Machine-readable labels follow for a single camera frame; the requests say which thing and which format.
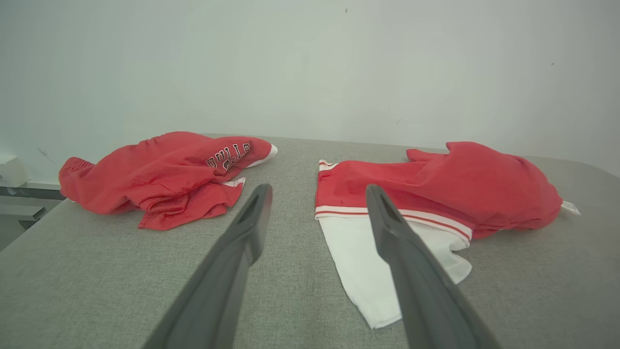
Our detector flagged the red Bulls basketball shorts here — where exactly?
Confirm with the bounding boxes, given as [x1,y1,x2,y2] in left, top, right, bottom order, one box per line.
[59,131,279,231]

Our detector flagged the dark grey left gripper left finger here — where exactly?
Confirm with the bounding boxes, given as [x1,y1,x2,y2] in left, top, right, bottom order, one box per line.
[143,183,274,349]

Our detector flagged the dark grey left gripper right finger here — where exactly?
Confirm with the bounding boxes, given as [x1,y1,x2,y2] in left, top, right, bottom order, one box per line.
[365,184,500,349]

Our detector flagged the grey wall ledge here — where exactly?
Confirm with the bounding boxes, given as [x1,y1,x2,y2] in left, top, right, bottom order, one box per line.
[0,181,66,230]

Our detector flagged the red white striped basketball jersey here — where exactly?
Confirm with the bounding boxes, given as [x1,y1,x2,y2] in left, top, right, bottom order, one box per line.
[314,141,581,330]

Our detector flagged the small white wall box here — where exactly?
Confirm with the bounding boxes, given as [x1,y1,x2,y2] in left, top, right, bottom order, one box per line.
[0,156,31,189]

